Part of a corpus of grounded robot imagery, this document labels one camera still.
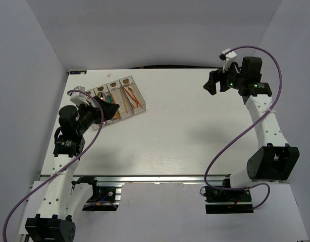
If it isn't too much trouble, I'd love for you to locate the orange plastic fork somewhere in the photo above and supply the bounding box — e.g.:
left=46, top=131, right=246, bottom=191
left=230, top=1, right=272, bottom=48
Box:
left=124, top=87, right=140, bottom=106
left=128, top=87, right=141, bottom=106
left=123, top=88, right=139, bottom=106

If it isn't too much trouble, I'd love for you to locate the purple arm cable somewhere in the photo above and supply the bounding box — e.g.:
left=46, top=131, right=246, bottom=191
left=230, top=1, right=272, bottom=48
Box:
left=200, top=45, right=283, bottom=209
left=2, top=90, right=119, bottom=242

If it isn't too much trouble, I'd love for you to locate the teal plastic spoon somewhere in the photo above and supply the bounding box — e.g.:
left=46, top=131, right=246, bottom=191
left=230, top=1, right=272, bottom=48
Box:
left=106, top=95, right=113, bottom=103

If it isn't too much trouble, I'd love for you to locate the orange plastic chopstick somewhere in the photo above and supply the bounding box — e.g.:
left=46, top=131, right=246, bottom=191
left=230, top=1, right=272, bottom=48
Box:
left=110, top=92, right=120, bottom=111
left=120, top=89, right=128, bottom=113

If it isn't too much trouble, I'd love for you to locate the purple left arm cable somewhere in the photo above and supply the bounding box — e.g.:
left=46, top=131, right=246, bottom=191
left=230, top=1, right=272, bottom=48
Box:
left=2, top=90, right=119, bottom=242

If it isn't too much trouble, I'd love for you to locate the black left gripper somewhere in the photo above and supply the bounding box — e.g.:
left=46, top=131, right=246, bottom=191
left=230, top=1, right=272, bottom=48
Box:
left=75, top=96, right=119, bottom=135

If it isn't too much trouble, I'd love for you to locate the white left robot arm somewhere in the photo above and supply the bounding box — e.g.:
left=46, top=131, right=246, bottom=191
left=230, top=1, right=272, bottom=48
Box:
left=25, top=96, right=120, bottom=241

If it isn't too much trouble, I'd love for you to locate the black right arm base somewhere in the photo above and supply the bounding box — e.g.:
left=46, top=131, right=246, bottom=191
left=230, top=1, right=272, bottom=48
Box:
left=200, top=186, right=253, bottom=214

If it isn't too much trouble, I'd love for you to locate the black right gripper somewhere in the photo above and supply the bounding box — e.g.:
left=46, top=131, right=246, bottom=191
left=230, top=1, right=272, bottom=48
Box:
left=203, top=60, right=245, bottom=95

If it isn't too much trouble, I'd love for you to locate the silver metal spoon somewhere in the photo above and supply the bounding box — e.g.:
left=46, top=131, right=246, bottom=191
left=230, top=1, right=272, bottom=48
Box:
left=97, top=92, right=107, bottom=102

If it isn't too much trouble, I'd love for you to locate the blue label sticker left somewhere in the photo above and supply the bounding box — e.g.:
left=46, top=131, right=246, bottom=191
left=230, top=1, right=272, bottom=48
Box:
left=69, top=70, right=87, bottom=75

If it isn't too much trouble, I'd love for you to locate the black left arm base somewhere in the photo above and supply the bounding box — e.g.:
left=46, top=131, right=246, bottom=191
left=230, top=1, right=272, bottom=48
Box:
left=82, top=178, right=122, bottom=212

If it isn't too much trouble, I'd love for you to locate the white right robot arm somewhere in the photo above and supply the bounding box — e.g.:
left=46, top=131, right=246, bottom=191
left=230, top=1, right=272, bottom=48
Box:
left=204, top=54, right=299, bottom=201

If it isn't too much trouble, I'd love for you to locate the clear four-compartment organizer tray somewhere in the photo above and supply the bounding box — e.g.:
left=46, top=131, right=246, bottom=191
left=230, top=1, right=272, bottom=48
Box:
left=86, top=76, right=146, bottom=125

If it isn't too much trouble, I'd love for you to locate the orange plastic spoon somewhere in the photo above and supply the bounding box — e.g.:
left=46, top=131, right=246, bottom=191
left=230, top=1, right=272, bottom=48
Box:
left=113, top=112, right=120, bottom=119

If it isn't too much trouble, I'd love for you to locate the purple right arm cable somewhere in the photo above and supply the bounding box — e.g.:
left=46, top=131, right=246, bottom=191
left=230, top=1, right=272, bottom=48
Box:
left=200, top=45, right=283, bottom=209

